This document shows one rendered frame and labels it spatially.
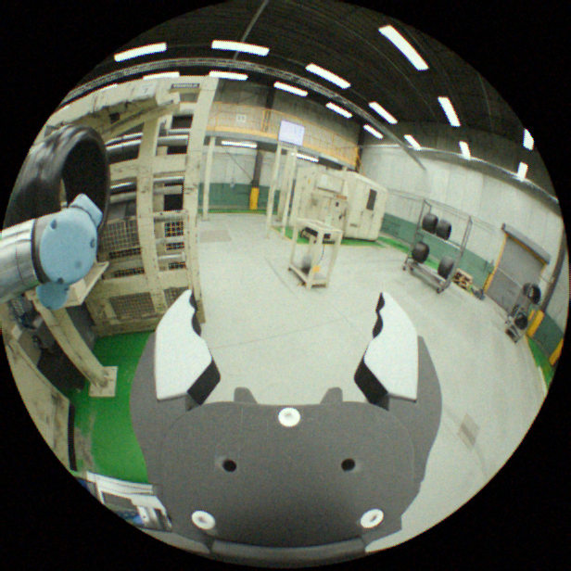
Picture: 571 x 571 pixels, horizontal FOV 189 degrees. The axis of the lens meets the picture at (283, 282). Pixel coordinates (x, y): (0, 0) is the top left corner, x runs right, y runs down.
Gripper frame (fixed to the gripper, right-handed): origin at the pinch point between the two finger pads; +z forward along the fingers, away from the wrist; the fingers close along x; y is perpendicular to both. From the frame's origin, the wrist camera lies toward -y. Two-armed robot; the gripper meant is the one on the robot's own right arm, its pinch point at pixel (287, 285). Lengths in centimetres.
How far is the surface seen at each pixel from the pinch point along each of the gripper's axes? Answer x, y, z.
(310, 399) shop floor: 18, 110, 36
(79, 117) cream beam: -101, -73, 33
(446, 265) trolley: 354, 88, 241
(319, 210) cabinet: 80, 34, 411
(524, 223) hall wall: 1031, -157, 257
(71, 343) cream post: -118, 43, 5
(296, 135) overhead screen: 22, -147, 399
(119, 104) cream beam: -78, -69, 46
